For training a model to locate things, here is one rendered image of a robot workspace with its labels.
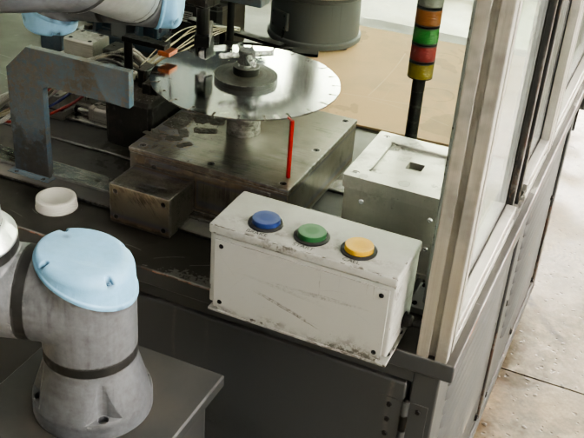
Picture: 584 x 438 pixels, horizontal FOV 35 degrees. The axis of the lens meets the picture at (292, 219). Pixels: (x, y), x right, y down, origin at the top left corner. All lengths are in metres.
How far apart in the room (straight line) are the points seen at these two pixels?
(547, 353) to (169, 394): 1.60
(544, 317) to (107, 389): 1.85
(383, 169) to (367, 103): 0.60
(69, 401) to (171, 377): 0.17
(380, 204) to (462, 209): 0.27
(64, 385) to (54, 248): 0.17
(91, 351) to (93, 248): 0.12
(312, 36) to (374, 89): 0.25
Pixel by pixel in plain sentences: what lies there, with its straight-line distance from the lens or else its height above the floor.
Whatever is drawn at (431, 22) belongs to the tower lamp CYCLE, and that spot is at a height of 1.07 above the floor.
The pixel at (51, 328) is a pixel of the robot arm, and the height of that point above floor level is 0.90.
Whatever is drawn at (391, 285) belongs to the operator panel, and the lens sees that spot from 1.24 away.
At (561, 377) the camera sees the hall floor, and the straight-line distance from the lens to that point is 2.61.
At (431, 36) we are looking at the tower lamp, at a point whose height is 1.05.
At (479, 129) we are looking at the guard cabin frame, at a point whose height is 1.11.
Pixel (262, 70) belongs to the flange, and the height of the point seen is 0.96.
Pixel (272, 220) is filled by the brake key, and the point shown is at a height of 0.91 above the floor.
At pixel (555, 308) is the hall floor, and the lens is 2.87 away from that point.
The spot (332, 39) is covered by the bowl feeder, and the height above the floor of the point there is 0.79.
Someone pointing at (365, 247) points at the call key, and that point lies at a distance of 1.27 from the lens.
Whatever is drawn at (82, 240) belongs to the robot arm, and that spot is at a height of 0.98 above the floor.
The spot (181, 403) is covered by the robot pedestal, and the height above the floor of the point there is 0.75.
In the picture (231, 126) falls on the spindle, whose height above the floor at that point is 0.87.
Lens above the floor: 1.58
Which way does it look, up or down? 31 degrees down
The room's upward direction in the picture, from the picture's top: 5 degrees clockwise
